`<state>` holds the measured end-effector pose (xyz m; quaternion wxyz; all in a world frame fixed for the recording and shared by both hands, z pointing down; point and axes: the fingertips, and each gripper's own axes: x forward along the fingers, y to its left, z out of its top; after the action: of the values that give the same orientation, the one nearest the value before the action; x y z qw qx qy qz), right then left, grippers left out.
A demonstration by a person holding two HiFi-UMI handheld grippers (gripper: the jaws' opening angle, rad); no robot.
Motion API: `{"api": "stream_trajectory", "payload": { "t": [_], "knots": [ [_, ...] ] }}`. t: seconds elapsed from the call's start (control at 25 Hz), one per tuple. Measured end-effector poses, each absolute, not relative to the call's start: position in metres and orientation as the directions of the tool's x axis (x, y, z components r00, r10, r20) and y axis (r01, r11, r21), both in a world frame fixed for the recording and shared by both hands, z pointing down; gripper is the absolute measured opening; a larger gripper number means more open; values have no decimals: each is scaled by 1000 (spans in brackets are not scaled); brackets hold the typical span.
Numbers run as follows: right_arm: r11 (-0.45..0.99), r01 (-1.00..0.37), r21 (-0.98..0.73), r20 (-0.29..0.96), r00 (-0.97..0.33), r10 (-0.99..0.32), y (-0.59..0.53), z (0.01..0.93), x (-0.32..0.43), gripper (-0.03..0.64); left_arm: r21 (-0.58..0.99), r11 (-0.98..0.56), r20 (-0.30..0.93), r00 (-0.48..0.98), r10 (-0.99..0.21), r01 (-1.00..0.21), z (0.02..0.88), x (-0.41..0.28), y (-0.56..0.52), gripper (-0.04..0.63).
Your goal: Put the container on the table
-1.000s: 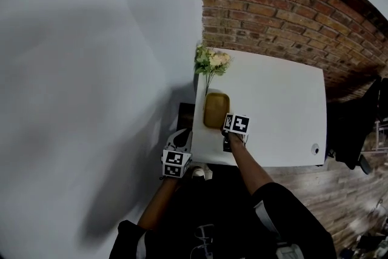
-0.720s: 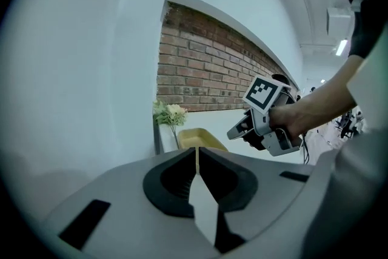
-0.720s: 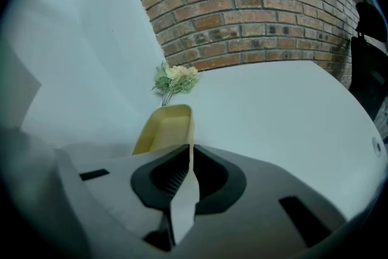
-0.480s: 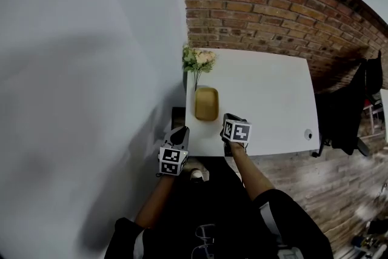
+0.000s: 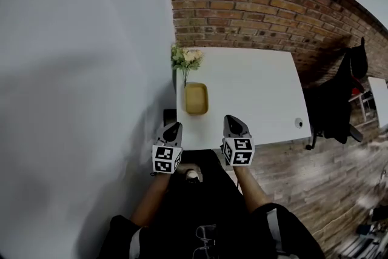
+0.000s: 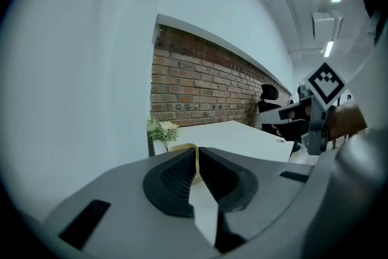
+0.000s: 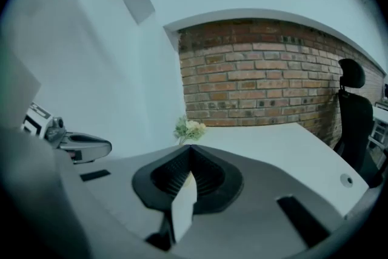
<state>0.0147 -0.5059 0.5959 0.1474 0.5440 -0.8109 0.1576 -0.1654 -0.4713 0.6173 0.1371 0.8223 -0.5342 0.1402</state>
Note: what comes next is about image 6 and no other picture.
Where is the black office chair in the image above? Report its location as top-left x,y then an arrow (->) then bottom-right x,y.
256,83 -> 280,132

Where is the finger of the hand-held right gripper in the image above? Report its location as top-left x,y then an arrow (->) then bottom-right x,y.
270,121 -> 307,144
259,101 -> 312,126

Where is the white ceiling air unit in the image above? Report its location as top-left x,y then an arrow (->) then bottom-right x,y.
311,10 -> 344,41

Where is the person's white sleeve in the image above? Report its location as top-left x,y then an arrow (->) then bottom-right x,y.
344,10 -> 388,136

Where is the yellow container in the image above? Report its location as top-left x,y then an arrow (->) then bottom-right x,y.
169,143 -> 203,185

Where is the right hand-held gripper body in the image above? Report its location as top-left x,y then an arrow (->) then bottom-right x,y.
298,62 -> 347,156

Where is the person's right forearm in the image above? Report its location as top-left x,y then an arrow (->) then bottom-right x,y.
326,99 -> 369,143

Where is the bunch of pale flowers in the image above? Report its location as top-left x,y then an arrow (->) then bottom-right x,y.
147,117 -> 180,153

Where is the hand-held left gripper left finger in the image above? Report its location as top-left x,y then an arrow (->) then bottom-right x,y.
18,147 -> 221,259

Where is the short ceiling light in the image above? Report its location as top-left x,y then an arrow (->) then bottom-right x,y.
323,40 -> 335,58

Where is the white table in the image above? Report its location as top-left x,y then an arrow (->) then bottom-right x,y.
169,119 -> 293,247

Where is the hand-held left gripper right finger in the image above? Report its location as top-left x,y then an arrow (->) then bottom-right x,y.
198,146 -> 316,255

